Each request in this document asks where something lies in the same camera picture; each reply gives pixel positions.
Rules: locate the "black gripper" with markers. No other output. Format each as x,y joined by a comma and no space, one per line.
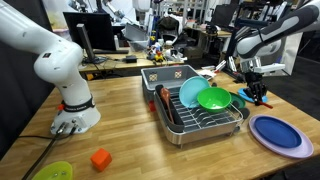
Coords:
255,85

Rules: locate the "red handled butter knife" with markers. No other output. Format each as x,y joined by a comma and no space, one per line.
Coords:
258,103

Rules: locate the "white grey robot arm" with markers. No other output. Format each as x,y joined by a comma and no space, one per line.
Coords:
267,40

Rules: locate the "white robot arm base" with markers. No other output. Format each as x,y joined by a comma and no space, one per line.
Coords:
57,63

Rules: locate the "light blue small plate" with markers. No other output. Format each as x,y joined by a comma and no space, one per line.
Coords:
245,97

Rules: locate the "dark green plate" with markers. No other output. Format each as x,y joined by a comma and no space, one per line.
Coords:
237,101

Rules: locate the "dark blue plate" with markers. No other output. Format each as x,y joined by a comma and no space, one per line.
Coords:
277,132

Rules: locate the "lavender oval plate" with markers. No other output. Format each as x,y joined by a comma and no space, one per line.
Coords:
304,150

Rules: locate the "bright green bowl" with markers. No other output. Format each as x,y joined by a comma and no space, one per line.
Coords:
214,99

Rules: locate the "light teal bowl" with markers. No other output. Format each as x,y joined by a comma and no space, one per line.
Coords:
189,91

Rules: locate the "brown wooden spoon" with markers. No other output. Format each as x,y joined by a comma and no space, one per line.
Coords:
165,95

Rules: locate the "grey dish drying rack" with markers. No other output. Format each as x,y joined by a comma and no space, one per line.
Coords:
190,124

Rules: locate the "wooden background desk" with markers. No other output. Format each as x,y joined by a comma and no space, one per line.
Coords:
116,61

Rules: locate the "black computer monitor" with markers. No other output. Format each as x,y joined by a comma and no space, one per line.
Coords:
93,32

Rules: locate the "orange cube block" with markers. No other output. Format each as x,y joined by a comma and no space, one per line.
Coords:
101,159

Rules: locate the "lime green bowl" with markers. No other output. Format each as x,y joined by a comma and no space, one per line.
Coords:
60,170

